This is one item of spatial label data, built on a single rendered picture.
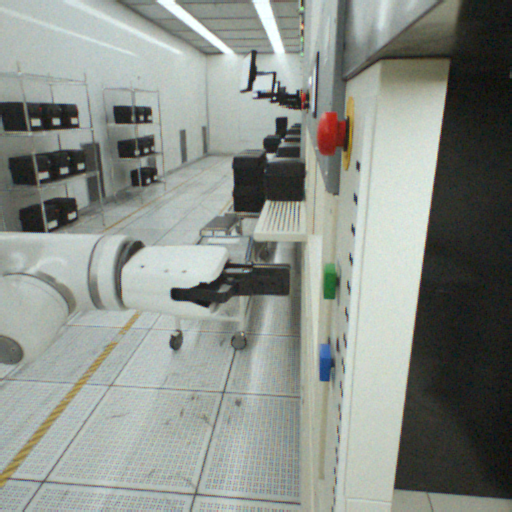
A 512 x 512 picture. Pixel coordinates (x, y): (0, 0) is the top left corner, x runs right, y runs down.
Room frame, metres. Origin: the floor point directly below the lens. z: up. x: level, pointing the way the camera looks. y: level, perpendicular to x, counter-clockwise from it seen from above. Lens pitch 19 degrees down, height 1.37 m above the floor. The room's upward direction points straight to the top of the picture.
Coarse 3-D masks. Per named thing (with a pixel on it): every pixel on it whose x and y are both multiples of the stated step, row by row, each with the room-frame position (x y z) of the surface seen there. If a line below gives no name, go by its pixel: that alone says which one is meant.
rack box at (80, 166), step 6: (60, 150) 4.85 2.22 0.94; (66, 150) 4.87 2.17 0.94; (72, 150) 4.89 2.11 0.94; (78, 150) 4.95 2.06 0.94; (72, 156) 4.79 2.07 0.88; (78, 156) 4.89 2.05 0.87; (84, 156) 5.00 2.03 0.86; (72, 162) 4.79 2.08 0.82; (78, 162) 4.88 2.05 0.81; (84, 162) 5.02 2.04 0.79; (72, 168) 4.79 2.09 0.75; (78, 168) 4.86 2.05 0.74; (84, 168) 5.00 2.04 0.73; (72, 174) 4.80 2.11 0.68
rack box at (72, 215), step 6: (54, 198) 4.62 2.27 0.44; (60, 198) 4.61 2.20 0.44; (66, 198) 4.62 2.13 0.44; (72, 198) 4.65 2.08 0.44; (48, 204) 4.44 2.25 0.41; (54, 204) 4.43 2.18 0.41; (60, 204) 4.43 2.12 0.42; (66, 204) 4.49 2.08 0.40; (72, 204) 4.60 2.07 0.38; (60, 210) 4.42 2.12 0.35; (66, 210) 4.45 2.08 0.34; (72, 210) 4.58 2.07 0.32; (60, 216) 4.43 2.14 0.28; (66, 216) 4.46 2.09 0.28; (72, 216) 4.56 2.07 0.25; (60, 222) 4.43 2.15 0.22; (66, 222) 4.45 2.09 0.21
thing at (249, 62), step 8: (248, 56) 3.35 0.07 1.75; (256, 56) 3.23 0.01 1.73; (248, 64) 3.30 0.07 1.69; (248, 72) 3.25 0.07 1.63; (256, 72) 3.39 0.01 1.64; (248, 80) 3.23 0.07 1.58; (240, 88) 3.58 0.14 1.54; (248, 88) 3.22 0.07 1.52; (264, 96) 3.38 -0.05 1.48; (272, 96) 3.35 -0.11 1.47; (280, 96) 3.32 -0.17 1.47; (288, 96) 3.36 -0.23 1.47; (296, 96) 3.40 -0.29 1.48
